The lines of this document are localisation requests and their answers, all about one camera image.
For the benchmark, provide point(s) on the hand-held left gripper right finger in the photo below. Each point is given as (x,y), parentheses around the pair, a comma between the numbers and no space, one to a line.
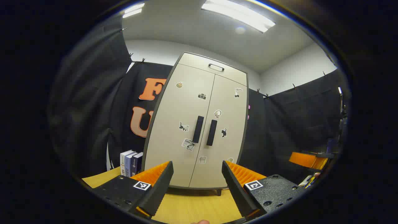
(238,193)

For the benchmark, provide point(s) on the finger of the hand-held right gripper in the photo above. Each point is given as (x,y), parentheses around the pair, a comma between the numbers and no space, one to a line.
(306,159)

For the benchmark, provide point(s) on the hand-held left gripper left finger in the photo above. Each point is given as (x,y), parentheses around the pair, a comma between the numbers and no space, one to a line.
(158,189)

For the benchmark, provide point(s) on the beige cabinet door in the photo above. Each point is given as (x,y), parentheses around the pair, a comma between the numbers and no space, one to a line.
(174,124)
(230,112)

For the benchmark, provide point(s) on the beige double-door shoe cabinet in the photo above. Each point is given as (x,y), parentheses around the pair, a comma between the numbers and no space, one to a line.
(199,61)

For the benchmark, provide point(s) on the dark blue book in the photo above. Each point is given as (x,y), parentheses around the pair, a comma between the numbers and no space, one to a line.
(136,163)

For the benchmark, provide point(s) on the light blue book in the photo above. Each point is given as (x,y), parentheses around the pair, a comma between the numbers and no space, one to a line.
(128,163)

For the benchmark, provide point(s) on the black backdrop cloth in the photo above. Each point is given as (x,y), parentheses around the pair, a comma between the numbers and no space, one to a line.
(279,124)

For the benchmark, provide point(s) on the long ceiling light panel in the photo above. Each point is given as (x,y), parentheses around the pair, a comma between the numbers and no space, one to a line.
(239,14)

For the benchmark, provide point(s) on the small ceiling light panel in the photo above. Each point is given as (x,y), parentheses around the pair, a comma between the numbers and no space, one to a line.
(133,11)

